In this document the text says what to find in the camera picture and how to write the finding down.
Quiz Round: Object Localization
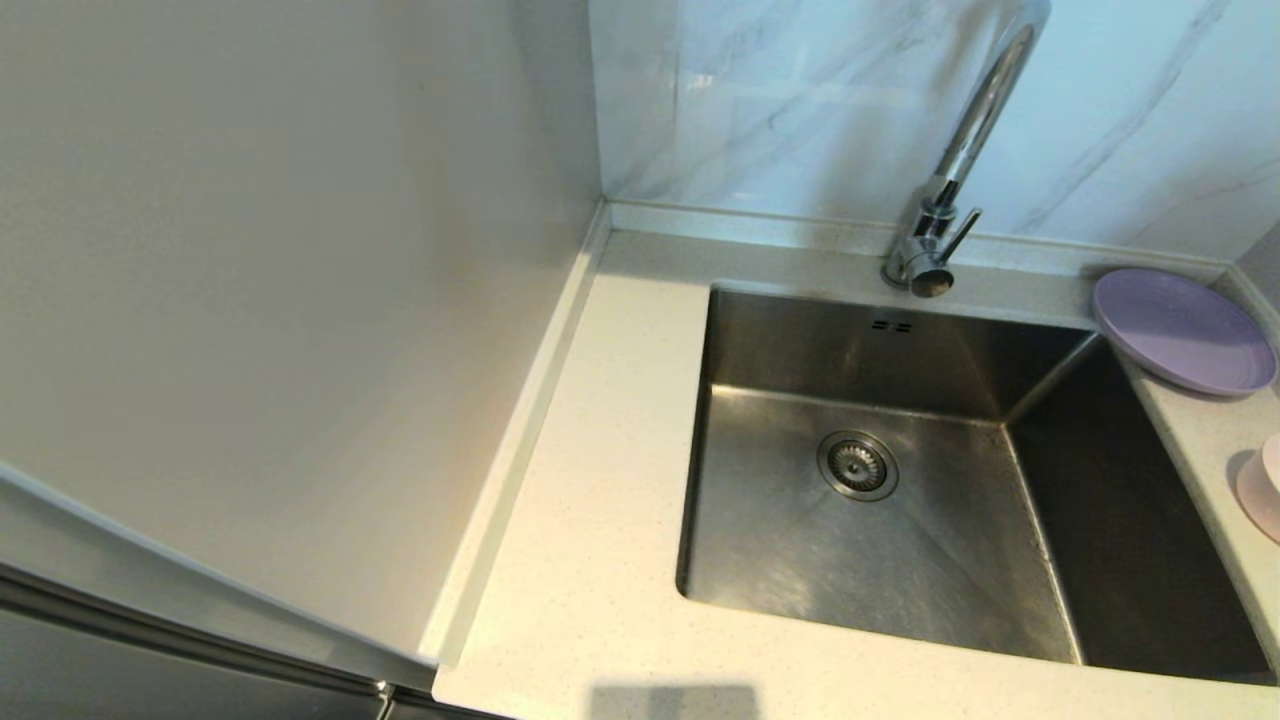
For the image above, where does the chrome gooseneck faucet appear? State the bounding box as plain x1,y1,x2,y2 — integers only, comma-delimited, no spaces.
882,0,1053,299

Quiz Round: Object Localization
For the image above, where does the stainless steel sink basin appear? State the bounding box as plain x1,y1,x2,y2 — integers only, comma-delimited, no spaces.
676,283,1276,686

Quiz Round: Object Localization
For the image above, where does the round metal drain strainer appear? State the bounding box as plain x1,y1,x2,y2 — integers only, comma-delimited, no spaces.
816,430,899,502

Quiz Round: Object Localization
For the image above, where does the tall white cabinet grey front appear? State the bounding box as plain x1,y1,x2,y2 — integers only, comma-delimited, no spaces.
0,0,611,720

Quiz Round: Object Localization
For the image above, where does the purple plastic plate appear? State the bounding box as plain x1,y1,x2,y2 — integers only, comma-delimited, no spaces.
1092,267,1278,397

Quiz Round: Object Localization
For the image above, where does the pale pink bowl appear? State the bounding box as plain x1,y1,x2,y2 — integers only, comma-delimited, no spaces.
1235,432,1280,546

